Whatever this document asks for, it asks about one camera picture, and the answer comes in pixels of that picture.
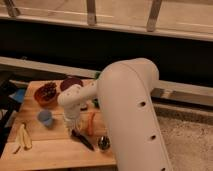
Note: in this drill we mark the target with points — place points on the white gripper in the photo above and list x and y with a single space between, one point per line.
72 119

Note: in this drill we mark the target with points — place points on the orange carrot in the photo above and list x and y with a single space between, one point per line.
90 124

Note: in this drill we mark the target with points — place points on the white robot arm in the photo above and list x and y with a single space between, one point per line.
123 91

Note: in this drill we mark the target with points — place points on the blue plastic cup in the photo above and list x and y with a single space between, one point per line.
45 117

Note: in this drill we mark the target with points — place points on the grey rectangular block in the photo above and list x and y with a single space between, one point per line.
83 107

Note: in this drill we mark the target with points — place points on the green plastic tray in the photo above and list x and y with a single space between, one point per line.
95 101

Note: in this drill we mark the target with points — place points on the wooden table board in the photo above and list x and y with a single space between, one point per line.
52 148

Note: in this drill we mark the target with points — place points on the orange bowl with pinecone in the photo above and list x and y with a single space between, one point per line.
46 94

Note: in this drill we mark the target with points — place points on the purple bowl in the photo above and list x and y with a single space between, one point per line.
65 84

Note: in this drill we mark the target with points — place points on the blue object at table edge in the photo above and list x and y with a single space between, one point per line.
19 95

